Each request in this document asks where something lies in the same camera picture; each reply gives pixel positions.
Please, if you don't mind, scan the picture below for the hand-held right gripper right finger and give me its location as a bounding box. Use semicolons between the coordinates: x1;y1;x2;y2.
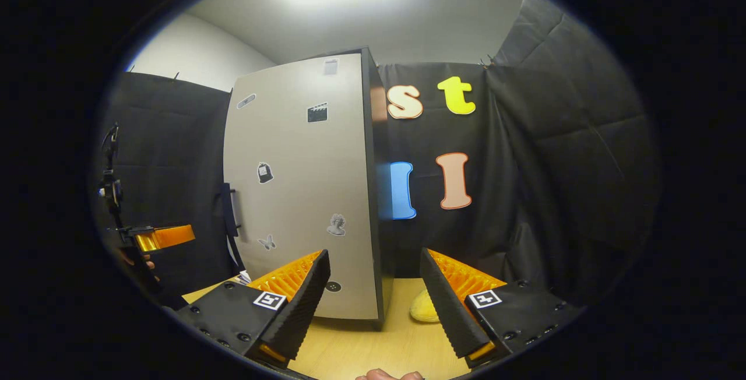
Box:
420;247;583;369

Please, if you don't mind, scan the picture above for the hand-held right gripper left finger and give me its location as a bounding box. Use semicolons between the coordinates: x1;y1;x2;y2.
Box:
162;249;332;370

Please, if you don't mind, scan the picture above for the black backdrop cloth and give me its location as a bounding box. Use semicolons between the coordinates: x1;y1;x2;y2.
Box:
93;0;662;311

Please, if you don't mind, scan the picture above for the black cabinet door handle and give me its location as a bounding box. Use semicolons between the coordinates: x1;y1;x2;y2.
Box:
219;182;241;238

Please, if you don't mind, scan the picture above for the yellow round sponge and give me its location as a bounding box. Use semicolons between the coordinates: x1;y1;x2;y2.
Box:
409;290;441;323

